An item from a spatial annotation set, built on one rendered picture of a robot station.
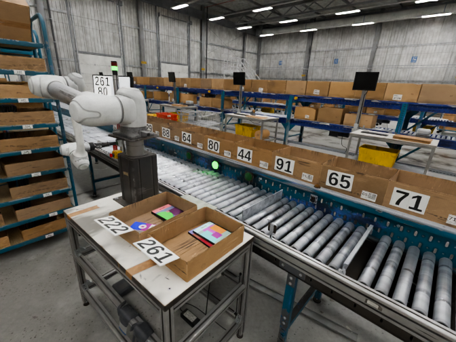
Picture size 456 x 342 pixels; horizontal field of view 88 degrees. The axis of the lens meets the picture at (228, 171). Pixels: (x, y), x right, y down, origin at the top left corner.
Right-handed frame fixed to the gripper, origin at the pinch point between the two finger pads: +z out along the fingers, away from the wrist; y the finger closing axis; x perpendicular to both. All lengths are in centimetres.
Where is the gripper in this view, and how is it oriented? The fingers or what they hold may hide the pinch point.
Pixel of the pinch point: (112, 143)
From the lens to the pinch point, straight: 248.1
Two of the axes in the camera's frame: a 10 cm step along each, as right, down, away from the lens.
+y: -7.3, -2.6, 6.3
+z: 6.8, -2.2, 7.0
